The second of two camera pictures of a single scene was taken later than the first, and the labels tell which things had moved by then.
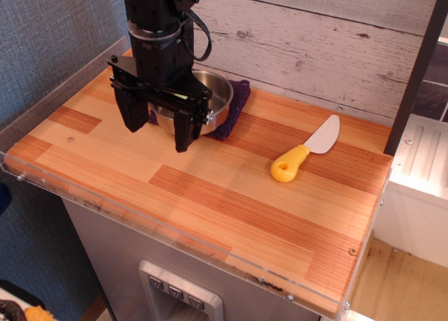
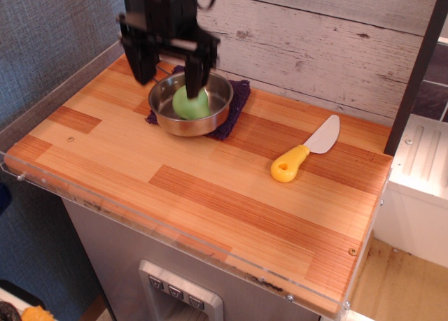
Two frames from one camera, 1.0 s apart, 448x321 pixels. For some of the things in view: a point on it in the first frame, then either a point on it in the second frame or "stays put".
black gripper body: [162, 70] → [171, 18]
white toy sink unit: [413, 212] stays put
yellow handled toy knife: [284, 168] stays put
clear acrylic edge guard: [170, 238] stays put
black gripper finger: [134, 108] → [143, 54]
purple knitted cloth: [241, 92] stays put
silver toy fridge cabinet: [141, 277] stays put
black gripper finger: [186, 129] → [197, 68]
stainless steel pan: [219, 101] stays put
